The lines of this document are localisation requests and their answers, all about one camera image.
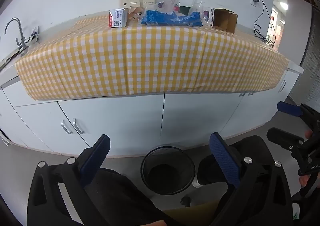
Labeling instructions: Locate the white sink strainer basket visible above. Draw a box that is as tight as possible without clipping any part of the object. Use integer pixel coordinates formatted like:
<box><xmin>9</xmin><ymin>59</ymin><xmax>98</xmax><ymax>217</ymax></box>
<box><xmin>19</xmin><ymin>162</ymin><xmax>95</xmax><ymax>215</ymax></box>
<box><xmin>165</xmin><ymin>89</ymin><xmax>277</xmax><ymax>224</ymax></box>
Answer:
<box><xmin>25</xmin><ymin>26</ymin><xmax>40</xmax><ymax>45</ymax></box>

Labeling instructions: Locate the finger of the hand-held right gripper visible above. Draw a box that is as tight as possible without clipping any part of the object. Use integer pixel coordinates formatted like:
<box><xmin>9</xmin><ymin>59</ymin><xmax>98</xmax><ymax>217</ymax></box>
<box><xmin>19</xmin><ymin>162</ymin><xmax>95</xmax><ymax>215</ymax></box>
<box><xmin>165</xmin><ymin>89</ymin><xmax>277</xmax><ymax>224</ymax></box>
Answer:
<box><xmin>266</xmin><ymin>127</ymin><xmax>305</xmax><ymax>151</ymax></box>
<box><xmin>277</xmin><ymin>101</ymin><xmax>320</xmax><ymax>127</ymax></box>

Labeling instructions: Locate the white box with purple print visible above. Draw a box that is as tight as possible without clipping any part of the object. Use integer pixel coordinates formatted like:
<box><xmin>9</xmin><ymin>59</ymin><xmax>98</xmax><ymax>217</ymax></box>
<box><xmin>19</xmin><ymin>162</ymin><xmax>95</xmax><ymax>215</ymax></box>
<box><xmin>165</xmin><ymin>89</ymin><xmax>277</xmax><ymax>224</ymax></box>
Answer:
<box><xmin>202</xmin><ymin>7</ymin><xmax>216</xmax><ymax>27</ymax></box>

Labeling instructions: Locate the metal faucet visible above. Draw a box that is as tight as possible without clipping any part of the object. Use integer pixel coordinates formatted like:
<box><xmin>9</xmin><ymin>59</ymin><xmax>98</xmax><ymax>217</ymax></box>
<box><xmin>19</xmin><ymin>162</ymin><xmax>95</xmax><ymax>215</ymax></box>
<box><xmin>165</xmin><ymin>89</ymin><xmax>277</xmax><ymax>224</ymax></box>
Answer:
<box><xmin>4</xmin><ymin>18</ymin><xmax>28</xmax><ymax>50</ymax></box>

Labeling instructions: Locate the black wall charger with cable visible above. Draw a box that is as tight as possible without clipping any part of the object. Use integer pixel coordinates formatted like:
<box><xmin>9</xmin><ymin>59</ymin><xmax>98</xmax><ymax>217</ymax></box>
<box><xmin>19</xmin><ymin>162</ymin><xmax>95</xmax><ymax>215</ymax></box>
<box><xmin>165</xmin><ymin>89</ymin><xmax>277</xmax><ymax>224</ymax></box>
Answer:
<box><xmin>254</xmin><ymin>0</ymin><xmax>277</xmax><ymax>47</ymax></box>

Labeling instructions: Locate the crumpled brown paper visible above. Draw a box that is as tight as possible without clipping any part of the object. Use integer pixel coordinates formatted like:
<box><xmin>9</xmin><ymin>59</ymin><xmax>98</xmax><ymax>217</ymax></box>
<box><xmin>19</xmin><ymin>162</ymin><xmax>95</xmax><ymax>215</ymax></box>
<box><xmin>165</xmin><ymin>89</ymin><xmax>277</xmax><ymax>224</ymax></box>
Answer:
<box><xmin>127</xmin><ymin>6</ymin><xmax>145</xmax><ymax>23</ymax></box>

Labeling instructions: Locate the yellow checked tablecloth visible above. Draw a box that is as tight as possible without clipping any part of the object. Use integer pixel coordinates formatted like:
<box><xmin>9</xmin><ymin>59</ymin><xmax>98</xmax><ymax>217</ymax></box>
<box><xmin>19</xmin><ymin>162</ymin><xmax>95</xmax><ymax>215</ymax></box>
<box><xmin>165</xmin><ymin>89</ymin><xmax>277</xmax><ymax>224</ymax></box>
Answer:
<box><xmin>15</xmin><ymin>13</ymin><xmax>290</xmax><ymax>101</ymax></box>

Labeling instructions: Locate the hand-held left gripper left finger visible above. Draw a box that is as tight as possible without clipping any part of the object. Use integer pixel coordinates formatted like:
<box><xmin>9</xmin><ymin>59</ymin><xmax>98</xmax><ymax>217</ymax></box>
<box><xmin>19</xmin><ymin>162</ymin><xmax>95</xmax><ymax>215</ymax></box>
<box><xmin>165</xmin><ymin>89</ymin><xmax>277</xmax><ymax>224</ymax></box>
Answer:
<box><xmin>26</xmin><ymin>134</ymin><xmax>111</xmax><ymax>226</ymax></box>

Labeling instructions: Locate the black mesh trash bin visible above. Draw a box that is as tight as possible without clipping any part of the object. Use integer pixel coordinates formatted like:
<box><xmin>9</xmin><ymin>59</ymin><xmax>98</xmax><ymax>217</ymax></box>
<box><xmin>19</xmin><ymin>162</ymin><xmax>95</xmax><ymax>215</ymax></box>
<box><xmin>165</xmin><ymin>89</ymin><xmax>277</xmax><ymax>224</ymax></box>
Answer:
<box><xmin>140</xmin><ymin>144</ymin><xmax>196</xmax><ymax>195</ymax></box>

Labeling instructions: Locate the white and red carton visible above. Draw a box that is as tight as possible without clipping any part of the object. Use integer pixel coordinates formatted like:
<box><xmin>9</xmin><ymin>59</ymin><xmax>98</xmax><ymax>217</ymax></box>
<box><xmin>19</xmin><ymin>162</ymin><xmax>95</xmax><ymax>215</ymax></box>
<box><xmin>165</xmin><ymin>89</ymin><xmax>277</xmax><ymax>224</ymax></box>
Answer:
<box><xmin>108</xmin><ymin>8</ymin><xmax>128</xmax><ymax>28</ymax></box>

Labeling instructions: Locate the brown cardboard box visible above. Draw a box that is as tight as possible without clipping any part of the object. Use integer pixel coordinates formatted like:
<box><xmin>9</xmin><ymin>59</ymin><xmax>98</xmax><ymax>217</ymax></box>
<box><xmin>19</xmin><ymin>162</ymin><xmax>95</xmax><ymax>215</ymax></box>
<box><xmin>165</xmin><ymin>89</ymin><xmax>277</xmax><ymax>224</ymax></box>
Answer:
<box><xmin>213</xmin><ymin>8</ymin><xmax>239</xmax><ymax>34</ymax></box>

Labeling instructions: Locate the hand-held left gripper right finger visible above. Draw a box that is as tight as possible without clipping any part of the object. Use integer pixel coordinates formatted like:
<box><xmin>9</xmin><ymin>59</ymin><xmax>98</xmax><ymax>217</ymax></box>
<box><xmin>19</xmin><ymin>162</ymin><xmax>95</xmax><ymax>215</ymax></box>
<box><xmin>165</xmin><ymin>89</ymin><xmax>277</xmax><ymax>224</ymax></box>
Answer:
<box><xmin>209</xmin><ymin>132</ymin><xmax>293</xmax><ymax>226</ymax></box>

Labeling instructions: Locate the clear plastic bag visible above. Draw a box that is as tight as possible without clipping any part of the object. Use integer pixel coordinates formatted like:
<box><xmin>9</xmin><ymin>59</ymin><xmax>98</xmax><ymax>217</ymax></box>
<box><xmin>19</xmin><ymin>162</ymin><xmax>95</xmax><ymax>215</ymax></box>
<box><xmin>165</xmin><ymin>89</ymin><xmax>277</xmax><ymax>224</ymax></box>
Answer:
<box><xmin>188</xmin><ymin>0</ymin><xmax>205</xmax><ymax>15</ymax></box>
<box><xmin>152</xmin><ymin>0</ymin><xmax>182</xmax><ymax>14</ymax></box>

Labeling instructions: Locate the white cabinet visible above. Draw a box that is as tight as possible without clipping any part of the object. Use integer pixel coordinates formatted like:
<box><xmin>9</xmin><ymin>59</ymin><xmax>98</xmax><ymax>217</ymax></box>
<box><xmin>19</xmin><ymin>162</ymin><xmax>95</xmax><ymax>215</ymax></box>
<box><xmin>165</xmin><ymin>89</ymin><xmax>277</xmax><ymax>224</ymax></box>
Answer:
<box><xmin>0</xmin><ymin>62</ymin><xmax>304</xmax><ymax>159</ymax></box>

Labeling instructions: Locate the blue plastic bag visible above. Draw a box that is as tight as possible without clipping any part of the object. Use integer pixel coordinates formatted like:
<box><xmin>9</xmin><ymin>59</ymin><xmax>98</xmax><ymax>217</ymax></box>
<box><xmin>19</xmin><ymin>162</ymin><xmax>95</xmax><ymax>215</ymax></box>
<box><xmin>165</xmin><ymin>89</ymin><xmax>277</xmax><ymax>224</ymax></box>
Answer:
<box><xmin>140</xmin><ymin>10</ymin><xmax>203</xmax><ymax>27</ymax></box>

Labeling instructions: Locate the person's right hand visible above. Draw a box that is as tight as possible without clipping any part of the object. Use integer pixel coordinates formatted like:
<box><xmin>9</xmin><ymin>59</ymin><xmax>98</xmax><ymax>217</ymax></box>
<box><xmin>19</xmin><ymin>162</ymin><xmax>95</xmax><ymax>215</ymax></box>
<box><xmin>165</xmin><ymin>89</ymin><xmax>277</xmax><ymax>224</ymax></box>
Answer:
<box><xmin>299</xmin><ymin>175</ymin><xmax>314</xmax><ymax>188</ymax></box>

